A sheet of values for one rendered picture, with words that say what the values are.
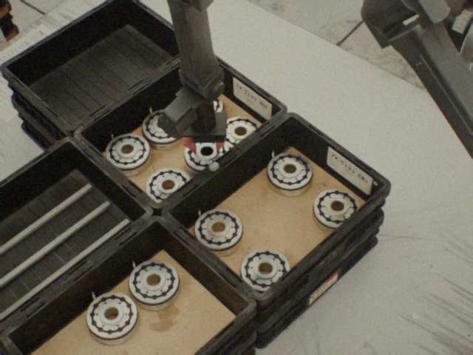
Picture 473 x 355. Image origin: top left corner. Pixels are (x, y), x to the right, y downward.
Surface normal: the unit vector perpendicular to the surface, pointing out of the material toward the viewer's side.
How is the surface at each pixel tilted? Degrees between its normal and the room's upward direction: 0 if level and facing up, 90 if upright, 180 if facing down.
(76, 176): 0
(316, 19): 0
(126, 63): 0
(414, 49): 87
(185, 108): 13
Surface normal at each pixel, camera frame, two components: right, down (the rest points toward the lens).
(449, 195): -0.03, -0.61
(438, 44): 0.51, -0.04
